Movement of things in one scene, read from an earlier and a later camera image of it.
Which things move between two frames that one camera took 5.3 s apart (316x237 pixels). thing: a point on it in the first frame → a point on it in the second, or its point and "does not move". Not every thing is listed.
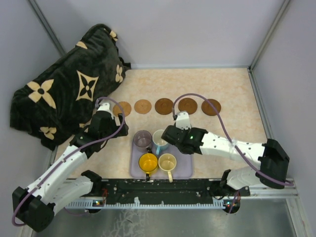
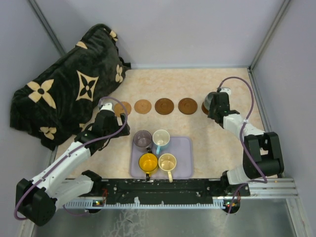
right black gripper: x=188 y=130 → x=211 y=113
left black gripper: x=117 y=128 does not move
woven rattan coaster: x=126 y=107 does not move
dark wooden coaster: x=188 y=104 does not move
